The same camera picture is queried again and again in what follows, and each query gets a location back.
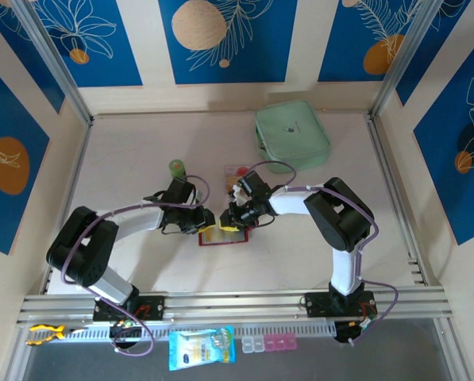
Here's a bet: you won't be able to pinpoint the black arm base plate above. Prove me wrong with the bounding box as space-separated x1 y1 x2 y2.
304 290 377 318
92 295 166 322

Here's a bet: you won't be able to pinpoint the aluminium frame post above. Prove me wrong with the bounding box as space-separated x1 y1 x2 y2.
370 0 448 117
12 0 94 125

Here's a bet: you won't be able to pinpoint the clear pill box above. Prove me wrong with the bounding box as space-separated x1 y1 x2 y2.
241 337 264 353

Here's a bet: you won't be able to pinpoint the yellow black pliers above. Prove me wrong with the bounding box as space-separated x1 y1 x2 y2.
26 323 87 347

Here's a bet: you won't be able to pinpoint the mint green zip pouch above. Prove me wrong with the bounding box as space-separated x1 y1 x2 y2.
254 99 332 175

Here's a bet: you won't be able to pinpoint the small green bottle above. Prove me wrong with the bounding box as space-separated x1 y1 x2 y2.
168 159 187 180

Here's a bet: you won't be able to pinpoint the pink pill box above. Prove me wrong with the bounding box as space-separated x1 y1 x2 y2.
263 334 299 352

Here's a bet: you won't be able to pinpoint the aluminium table side rail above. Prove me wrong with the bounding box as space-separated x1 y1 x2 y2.
365 113 427 287
41 118 94 295

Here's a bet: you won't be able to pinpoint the aluminium rail beam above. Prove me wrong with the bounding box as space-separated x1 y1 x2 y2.
17 286 454 327

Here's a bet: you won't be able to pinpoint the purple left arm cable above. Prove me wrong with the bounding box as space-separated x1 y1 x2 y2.
60 175 210 357

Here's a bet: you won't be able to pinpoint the blue snack packet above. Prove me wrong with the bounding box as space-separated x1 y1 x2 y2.
168 325 237 372

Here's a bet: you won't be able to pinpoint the slotted grey cable duct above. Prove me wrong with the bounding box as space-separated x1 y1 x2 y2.
24 321 337 345

